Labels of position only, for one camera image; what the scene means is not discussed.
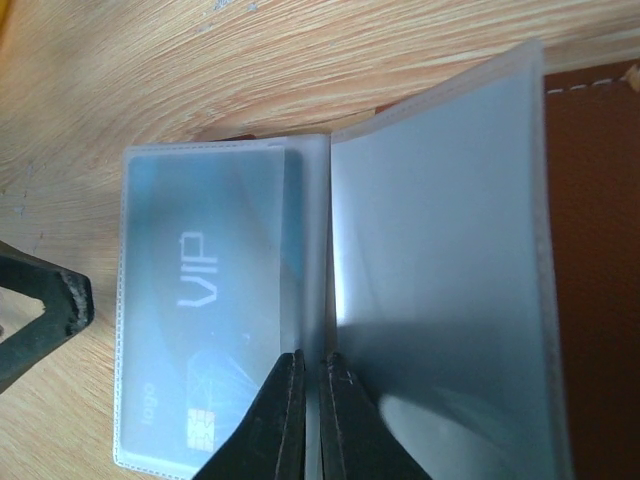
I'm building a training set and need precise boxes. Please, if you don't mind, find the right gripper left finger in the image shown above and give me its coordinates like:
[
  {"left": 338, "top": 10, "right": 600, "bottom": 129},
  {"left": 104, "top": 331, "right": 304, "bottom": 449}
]
[{"left": 195, "top": 349, "right": 306, "bottom": 480}]

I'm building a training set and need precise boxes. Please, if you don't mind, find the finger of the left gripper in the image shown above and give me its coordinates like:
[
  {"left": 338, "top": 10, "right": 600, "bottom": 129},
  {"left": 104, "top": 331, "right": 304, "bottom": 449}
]
[{"left": 1, "top": 243, "right": 95, "bottom": 391}]

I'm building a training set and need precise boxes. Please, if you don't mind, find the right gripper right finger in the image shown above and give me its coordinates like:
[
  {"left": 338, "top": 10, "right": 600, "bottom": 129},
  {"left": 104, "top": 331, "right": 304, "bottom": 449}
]
[{"left": 319, "top": 352, "right": 429, "bottom": 479}]

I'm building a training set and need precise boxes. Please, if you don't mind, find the brown leather card holder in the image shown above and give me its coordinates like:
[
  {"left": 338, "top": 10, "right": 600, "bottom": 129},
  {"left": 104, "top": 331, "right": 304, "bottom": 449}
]
[{"left": 113, "top": 40, "right": 627, "bottom": 479}]

